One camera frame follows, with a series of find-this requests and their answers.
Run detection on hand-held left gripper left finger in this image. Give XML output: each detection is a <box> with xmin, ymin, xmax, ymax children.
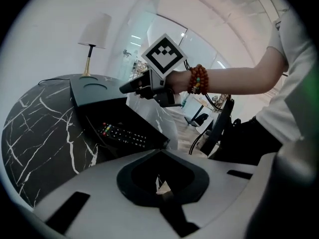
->
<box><xmin>33</xmin><ymin>148</ymin><xmax>181</xmax><ymax>239</ymax></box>

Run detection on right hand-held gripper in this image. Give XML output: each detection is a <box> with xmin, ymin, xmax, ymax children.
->
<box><xmin>119</xmin><ymin>33</ymin><xmax>188</xmax><ymax>109</ymax></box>

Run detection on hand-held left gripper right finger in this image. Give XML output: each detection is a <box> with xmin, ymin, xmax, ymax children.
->
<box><xmin>160</xmin><ymin>148</ymin><xmax>269</xmax><ymax>239</ymax></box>

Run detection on dark teal tray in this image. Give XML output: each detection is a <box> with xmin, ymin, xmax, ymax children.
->
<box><xmin>69</xmin><ymin>74</ymin><xmax>171</xmax><ymax>160</ymax></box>

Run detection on black remote control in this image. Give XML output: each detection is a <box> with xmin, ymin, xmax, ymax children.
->
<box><xmin>96</xmin><ymin>121</ymin><xmax>148</xmax><ymax>148</ymax></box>

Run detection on person's right forearm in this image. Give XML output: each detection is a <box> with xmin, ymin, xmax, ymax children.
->
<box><xmin>205</xmin><ymin>46</ymin><xmax>290</xmax><ymax>96</ymax></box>

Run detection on person's right hand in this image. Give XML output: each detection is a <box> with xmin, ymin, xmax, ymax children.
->
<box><xmin>164</xmin><ymin>69</ymin><xmax>192</xmax><ymax>95</ymax></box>

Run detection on person's black trousers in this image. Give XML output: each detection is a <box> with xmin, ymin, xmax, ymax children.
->
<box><xmin>213</xmin><ymin>117</ymin><xmax>284</xmax><ymax>167</ymax></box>

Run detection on white shade gold table lamp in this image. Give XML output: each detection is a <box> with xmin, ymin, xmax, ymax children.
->
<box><xmin>77</xmin><ymin>11</ymin><xmax>112</xmax><ymax>78</ymax></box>

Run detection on round black marble table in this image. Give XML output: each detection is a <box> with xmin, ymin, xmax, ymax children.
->
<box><xmin>0</xmin><ymin>73</ymin><xmax>120</xmax><ymax>209</ymax></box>

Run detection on person's torso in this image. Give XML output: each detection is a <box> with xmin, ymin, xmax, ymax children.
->
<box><xmin>253</xmin><ymin>7</ymin><xmax>319</xmax><ymax>145</ymax></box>

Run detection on brown bead bracelet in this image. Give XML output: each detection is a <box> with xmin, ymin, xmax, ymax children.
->
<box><xmin>186</xmin><ymin>63</ymin><xmax>210</xmax><ymax>96</ymax></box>

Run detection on black lamp cable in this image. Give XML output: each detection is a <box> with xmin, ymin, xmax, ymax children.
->
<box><xmin>37</xmin><ymin>76</ymin><xmax>73</xmax><ymax>86</ymax></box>

